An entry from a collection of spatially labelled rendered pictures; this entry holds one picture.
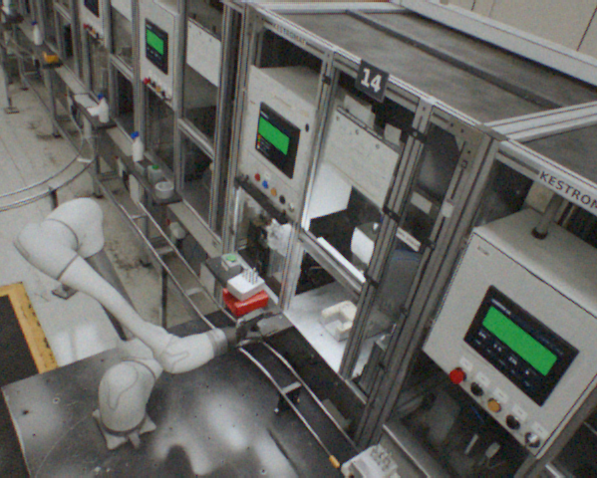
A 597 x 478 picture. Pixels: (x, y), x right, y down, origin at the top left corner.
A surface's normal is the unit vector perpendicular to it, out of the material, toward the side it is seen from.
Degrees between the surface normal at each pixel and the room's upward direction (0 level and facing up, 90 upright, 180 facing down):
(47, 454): 0
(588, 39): 90
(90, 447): 0
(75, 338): 0
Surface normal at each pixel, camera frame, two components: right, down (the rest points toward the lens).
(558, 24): -0.80, 0.24
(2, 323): 0.15, -0.80
